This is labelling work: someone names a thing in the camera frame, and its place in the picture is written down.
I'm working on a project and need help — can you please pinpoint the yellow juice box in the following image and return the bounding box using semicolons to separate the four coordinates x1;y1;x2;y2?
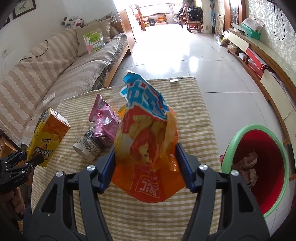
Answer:
27;108;70;167

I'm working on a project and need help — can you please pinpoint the white paper cup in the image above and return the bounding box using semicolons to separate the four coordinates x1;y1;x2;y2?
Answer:
73;123;108;161

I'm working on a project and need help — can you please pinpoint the orange snack bag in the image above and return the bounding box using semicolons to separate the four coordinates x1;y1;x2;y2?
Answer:
112;71;185;203

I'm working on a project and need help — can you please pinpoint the red green trash bin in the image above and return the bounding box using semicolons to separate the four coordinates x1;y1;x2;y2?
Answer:
220;124;289;217

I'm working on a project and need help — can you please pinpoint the white small remote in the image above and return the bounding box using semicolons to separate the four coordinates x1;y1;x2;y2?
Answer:
42;92;56;106

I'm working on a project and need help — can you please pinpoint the pink snack wrapper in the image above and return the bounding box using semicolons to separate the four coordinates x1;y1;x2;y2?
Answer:
89;94;119;142

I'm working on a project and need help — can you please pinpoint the striped beige sofa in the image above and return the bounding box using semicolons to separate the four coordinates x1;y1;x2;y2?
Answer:
1;28;128;147

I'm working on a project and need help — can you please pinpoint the wooden tv cabinet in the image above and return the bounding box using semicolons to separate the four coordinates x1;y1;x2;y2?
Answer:
225;28;296;181

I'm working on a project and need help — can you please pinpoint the green patterned cushion bag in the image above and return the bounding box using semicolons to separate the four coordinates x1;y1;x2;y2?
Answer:
83;28;105;53

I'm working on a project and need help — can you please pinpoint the plush toy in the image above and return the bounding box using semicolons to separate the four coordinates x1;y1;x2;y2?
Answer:
61;16;84;29

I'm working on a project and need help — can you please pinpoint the beige sofa pillow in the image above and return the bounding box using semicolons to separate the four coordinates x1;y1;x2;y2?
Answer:
75;19;111;57

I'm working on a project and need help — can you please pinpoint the green tissue box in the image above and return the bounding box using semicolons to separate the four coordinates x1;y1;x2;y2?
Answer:
240;16;264;40

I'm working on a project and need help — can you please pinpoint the wooden chair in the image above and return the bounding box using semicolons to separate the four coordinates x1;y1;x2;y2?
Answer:
183;6;203;32

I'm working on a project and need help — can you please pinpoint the black backpack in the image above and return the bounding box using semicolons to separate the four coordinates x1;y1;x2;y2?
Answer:
188;6;203;22

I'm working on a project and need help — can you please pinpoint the framed wall picture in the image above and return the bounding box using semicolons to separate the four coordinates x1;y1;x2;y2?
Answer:
13;0;37;19

